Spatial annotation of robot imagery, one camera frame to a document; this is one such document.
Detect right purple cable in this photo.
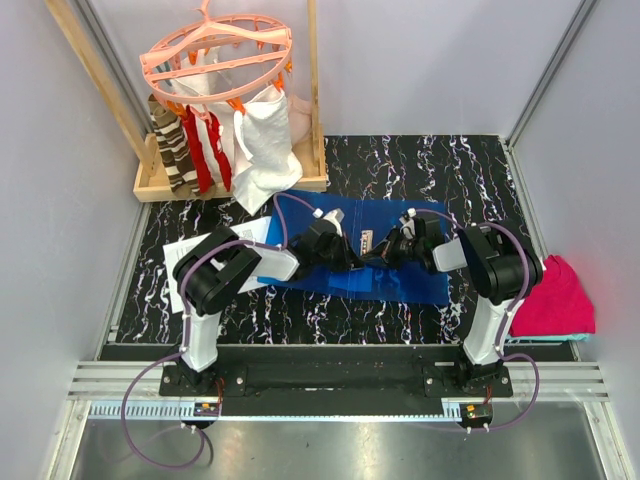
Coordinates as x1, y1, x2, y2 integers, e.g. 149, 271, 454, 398
407, 207, 542, 432

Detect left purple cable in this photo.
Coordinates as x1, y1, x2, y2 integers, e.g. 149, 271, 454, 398
119, 192, 324, 469

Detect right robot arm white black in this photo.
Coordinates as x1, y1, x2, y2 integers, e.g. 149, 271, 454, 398
360, 209, 544, 397

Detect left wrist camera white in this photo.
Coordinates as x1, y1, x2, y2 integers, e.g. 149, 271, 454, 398
322, 208, 344, 237

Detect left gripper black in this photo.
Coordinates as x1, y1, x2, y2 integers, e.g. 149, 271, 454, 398
312, 232, 363, 276

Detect white cloth behind hanger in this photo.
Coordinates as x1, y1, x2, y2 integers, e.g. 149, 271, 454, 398
171, 47, 219, 97

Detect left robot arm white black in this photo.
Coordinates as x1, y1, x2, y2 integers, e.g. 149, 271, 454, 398
173, 218, 364, 396

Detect purple cable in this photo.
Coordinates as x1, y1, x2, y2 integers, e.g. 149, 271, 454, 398
407, 207, 542, 432
119, 192, 324, 469

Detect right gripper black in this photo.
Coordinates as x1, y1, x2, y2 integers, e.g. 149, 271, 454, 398
360, 227, 423, 274

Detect brown striped sock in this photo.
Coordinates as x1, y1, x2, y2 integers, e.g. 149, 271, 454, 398
147, 94, 199, 199

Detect blue plastic folder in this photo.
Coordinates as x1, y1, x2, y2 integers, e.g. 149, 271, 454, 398
266, 191, 449, 305

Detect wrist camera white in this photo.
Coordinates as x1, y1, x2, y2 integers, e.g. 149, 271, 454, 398
322, 208, 344, 237
400, 208, 425, 240

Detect wooden rack frame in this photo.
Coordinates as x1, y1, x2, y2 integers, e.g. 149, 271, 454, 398
45, 1, 328, 203

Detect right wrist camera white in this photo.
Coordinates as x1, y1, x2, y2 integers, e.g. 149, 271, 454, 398
400, 208, 425, 240

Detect black marble pattern mat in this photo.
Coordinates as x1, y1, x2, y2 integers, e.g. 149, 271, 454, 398
114, 135, 526, 345

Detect pink round clip hanger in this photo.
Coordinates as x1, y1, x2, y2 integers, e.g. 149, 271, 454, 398
139, 1, 293, 119

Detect pale pink hanging cloth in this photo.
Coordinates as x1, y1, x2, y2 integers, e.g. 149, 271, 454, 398
288, 95, 312, 146

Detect white printed paper files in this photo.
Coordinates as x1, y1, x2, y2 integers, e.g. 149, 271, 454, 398
163, 216, 271, 314

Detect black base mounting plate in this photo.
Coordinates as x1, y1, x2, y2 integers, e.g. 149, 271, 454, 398
159, 360, 514, 399

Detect teal folded garment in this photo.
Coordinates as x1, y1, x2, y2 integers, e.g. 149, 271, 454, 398
505, 333, 591, 343

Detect pink folded t-shirt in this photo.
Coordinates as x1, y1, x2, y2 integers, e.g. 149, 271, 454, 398
509, 255, 596, 338

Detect white hanging towel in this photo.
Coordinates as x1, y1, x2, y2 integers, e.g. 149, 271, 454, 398
232, 86, 303, 215

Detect red white striped sock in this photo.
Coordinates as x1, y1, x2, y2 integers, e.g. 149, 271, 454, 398
182, 107, 232, 194

